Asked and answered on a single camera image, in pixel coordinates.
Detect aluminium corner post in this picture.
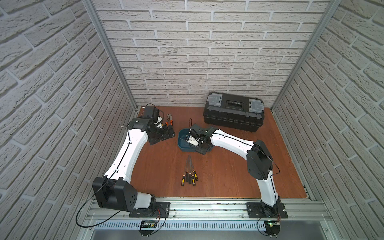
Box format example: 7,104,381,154
83,0,138,111
271,0,342,113

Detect file two yellow black handle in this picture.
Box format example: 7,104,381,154
185,157,190,184

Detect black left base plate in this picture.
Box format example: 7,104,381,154
129,202,171,218

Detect aluminium corner post left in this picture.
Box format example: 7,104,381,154
83,0,138,111

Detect aluminium corner post right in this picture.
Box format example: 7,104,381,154
271,0,342,113

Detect right base circuit board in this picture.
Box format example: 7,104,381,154
264,221,281,231

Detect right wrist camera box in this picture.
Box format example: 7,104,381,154
189,124,207,139

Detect aluminium front rail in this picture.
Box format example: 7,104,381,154
78,198,335,239

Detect file three yellow black handle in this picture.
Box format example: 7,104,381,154
188,156,192,184

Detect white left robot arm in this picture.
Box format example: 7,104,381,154
92,118,175,213

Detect file four yellow black handle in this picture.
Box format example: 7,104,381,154
191,172,196,187

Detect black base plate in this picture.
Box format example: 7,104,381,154
246,202,288,219
129,202,171,218

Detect base circuit board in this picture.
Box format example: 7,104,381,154
140,220,158,230
264,221,281,231

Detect left base circuit board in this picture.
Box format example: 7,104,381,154
140,220,158,230

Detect orange handled pliers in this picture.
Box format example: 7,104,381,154
166,114,174,129

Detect black plastic toolbox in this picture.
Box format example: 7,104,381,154
203,92,265,132

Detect teal plastic storage box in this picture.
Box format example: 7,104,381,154
178,129,198,152

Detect file one yellow black handle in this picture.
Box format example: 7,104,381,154
181,160,189,187

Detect file five yellow black handle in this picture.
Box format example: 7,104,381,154
191,161,198,181

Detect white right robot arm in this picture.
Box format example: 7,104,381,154
189,124,280,216

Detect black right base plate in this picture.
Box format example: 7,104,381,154
246,202,288,219

